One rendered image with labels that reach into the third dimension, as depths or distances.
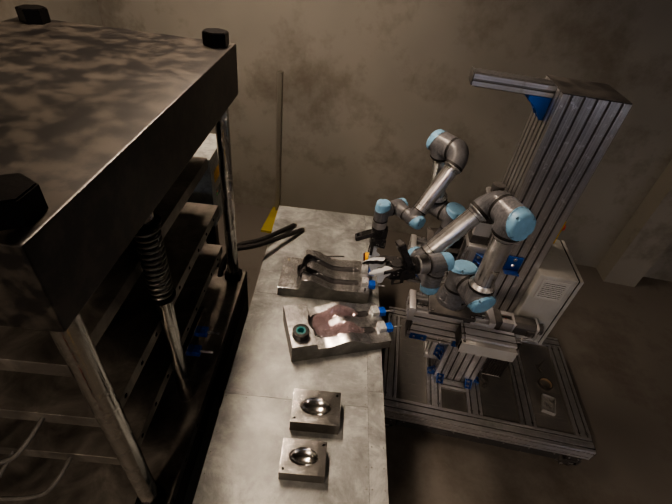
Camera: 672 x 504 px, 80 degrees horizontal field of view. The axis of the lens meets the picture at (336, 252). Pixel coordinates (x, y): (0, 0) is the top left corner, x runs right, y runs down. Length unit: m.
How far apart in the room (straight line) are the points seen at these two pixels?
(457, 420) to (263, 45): 3.12
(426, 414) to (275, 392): 1.08
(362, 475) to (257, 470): 0.40
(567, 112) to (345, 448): 1.55
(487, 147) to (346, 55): 1.43
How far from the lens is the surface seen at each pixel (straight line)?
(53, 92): 1.32
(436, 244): 1.71
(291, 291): 2.22
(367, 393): 1.92
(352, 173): 3.93
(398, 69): 3.57
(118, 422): 1.24
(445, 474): 2.76
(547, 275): 2.16
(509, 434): 2.76
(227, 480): 1.74
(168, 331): 1.56
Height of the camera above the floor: 2.42
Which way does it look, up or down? 39 degrees down
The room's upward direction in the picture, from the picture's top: 8 degrees clockwise
